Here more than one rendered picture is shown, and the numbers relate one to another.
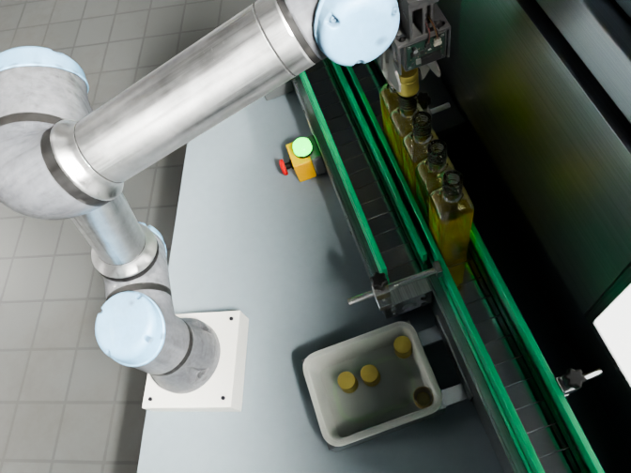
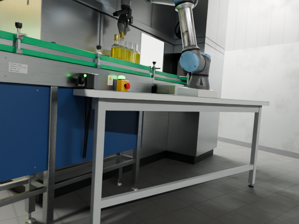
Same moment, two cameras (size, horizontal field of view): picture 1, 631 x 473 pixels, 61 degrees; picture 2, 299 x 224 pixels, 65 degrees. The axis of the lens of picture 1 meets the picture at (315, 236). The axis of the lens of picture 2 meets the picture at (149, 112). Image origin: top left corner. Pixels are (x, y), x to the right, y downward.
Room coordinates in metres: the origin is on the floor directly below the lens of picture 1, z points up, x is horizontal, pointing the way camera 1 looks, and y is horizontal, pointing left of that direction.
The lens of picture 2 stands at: (1.97, 0.86, 0.74)
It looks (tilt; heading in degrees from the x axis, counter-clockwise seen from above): 4 degrees down; 209
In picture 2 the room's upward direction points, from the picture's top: 4 degrees clockwise
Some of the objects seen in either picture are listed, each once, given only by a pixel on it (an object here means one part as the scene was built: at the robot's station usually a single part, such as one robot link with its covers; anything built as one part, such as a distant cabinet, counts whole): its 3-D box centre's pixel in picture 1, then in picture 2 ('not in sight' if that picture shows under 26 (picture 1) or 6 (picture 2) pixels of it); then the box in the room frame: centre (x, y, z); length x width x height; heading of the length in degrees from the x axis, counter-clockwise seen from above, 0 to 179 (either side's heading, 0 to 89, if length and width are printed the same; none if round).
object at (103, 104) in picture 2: not in sight; (195, 154); (0.41, 0.36, 0.36); 1.51 x 0.09 x 0.71; 156
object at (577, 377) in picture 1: (577, 380); not in sight; (0.05, -0.27, 0.94); 0.07 x 0.04 x 0.13; 86
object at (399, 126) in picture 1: (410, 146); (120, 60); (0.52, -0.23, 0.99); 0.06 x 0.06 x 0.21; 85
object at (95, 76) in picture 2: (272, 75); (87, 81); (1.02, -0.07, 0.79); 0.08 x 0.08 x 0.08; 86
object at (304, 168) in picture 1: (305, 159); (121, 86); (0.74, -0.05, 0.79); 0.07 x 0.07 x 0.07; 86
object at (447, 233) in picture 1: (449, 224); (135, 63); (0.35, -0.22, 0.99); 0.06 x 0.06 x 0.21; 85
